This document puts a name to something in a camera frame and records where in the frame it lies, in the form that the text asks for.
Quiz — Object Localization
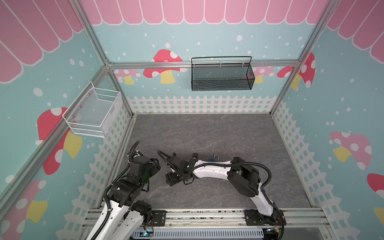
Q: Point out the black padlock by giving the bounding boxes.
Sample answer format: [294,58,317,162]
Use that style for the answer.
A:
[191,149,199,159]

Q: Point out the blue padlock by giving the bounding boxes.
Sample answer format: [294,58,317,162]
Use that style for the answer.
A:
[209,155,219,163]

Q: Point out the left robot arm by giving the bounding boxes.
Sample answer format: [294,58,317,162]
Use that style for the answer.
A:
[87,141,161,240]

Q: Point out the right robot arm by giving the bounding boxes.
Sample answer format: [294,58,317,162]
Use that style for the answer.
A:
[157,150,286,228]

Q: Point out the white wire basket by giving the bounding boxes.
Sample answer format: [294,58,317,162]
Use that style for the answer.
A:
[62,82,123,138]

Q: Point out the black wire basket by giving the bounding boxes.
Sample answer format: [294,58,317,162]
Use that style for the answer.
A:
[191,56,255,92]

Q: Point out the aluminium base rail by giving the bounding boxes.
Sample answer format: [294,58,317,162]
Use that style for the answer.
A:
[80,208,331,240]

